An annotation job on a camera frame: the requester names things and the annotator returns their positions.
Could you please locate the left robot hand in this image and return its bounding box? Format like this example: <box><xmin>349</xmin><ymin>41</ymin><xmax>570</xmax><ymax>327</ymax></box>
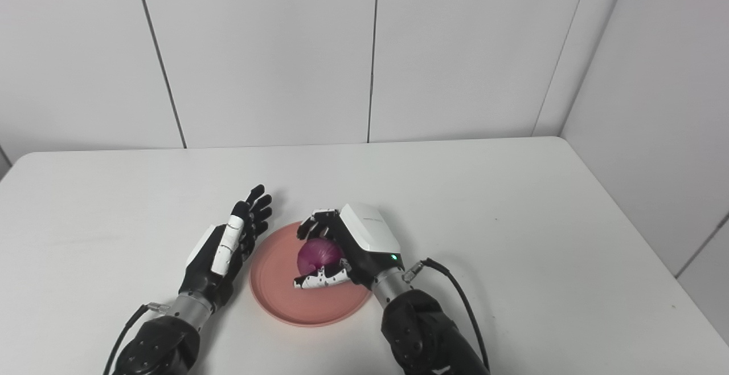
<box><xmin>178</xmin><ymin>184</ymin><xmax>273</xmax><ymax>311</ymax></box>

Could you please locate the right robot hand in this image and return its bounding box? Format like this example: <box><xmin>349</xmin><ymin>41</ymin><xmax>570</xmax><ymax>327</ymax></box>
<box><xmin>293</xmin><ymin>203</ymin><xmax>406</xmax><ymax>291</ymax></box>

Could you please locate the red onion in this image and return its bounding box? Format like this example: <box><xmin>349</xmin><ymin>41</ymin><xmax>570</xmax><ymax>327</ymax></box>
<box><xmin>297</xmin><ymin>237</ymin><xmax>344</xmax><ymax>278</ymax></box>

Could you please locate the pink plate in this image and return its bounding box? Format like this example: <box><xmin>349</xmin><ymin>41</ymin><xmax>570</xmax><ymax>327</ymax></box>
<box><xmin>249</xmin><ymin>221</ymin><xmax>372</xmax><ymax>328</ymax></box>

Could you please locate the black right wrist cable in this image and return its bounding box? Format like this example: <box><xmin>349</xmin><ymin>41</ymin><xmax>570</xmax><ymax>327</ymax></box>
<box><xmin>402</xmin><ymin>258</ymin><xmax>492</xmax><ymax>373</ymax></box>

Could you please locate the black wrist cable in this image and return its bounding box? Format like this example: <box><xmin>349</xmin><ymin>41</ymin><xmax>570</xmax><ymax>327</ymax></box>
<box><xmin>402</xmin><ymin>258</ymin><xmax>492</xmax><ymax>373</ymax></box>
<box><xmin>103</xmin><ymin>302</ymin><xmax>170</xmax><ymax>375</ymax></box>

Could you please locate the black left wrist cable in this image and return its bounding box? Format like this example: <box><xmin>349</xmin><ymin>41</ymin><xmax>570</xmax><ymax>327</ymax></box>
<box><xmin>103</xmin><ymin>302</ymin><xmax>170</xmax><ymax>375</ymax></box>

